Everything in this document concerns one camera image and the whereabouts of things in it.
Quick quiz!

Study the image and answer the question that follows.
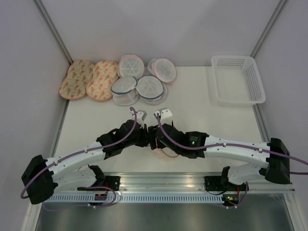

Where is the beige trimmed round laundry bag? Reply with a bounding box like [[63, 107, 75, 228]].
[[152, 148, 180, 161]]

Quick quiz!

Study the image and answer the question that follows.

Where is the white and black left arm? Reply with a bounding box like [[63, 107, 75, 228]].
[[21, 120, 149, 205]]

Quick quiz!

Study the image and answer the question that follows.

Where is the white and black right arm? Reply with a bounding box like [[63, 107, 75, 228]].
[[148, 124, 290, 190]]

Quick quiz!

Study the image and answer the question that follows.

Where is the white mesh laundry bag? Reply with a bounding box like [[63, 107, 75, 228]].
[[111, 76, 139, 106]]

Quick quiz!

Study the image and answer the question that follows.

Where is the blue trimmed laundry bag right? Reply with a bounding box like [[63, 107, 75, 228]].
[[136, 76, 168, 105]]

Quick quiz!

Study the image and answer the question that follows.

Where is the floral peach bra pad right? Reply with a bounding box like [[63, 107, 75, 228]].
[[86, 60, 119, 102]]

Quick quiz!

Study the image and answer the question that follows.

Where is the floral peach bra pad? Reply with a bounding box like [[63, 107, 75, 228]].
[[86, 60, 119, 102], [59, 60, 94, 100]]

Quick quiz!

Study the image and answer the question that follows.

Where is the pink trimmed laundry bag right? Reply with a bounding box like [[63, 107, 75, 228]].
[[147, 58, 177, 85]]

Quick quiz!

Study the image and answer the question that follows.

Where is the pink trimmed laundry bag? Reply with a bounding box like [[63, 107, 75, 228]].
[[147, 58, 177, 85], [117, 54, 145, 79]]

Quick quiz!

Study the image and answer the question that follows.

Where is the pink trimmed laundry bag left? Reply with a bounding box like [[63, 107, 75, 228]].
[[117, 54, 145, 79]]

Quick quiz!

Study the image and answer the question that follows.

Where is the floral peach bra pad left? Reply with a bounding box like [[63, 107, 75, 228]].
[[59, 60, 94, 100]]

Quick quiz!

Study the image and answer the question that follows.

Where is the white perforated plastic basket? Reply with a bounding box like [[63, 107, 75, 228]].
[[211, 55, 266, 107]]

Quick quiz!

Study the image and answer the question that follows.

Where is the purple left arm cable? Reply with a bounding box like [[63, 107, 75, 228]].
[[20, 107, 139, 212]]

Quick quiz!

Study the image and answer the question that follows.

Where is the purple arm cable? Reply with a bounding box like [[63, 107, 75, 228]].
[[154, 113, 308, 175], [20, 107, 139, 212]]

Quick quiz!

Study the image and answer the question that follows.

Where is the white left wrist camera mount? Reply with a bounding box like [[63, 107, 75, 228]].
[[136, 110, 147, 127]]

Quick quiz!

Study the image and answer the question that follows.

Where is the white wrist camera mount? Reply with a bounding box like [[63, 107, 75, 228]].
[[136, 110, 147, 127], [154, 108, 173, 126]]

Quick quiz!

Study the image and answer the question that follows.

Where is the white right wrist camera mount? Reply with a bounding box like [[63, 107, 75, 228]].
[[154, 108, 173, 126]]

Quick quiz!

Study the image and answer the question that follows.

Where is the aluminium mounting rail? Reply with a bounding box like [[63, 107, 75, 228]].
[[48, 172, 295, 193]]

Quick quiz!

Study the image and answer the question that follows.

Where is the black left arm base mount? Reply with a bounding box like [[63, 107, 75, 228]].
[[77, 176, 121, 191]]

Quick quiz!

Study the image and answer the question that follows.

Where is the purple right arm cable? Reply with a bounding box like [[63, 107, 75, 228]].
[[154, 113, 308, 175]]

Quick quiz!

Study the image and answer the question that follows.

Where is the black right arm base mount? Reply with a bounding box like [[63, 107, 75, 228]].
[[204, 176, 228, 195]]

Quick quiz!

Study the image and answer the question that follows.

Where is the white slotted cable duct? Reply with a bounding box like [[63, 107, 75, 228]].
[[46, 192, 223, 204]]

